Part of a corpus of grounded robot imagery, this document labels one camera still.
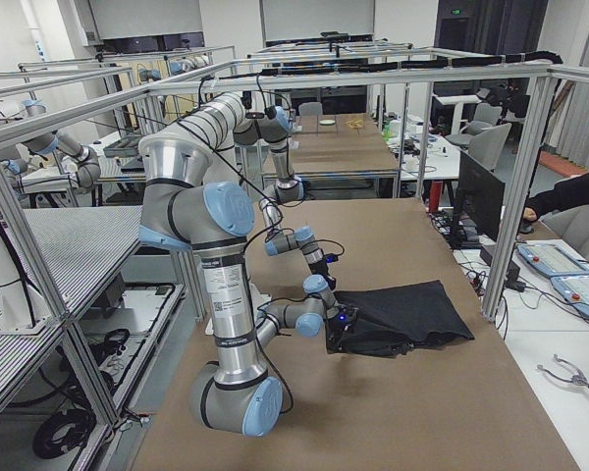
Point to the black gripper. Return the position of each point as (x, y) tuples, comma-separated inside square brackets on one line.
[(324, 271), (335, 328)]

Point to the black graphic t-shirt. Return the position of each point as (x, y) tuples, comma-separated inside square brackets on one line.
[(397, 320)]

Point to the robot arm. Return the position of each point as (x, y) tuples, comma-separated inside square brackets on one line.
[(180, 212), (273, 126)]

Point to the black Huawei monitor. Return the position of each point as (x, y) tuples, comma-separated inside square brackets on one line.
[(478, 205)]

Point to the teach pendant with red button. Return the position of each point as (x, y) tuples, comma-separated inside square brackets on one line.
[(550, 261)]

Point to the reacher grabber tool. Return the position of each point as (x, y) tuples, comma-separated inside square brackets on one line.
[(576, 376)]

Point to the seated person in black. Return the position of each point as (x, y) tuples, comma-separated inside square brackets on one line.
[(564, 195)]

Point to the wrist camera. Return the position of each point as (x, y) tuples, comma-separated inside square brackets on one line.
[(330, 257), (348, 314)]

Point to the aluminium frame post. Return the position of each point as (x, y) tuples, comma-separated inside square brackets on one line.
[(542, 94)]

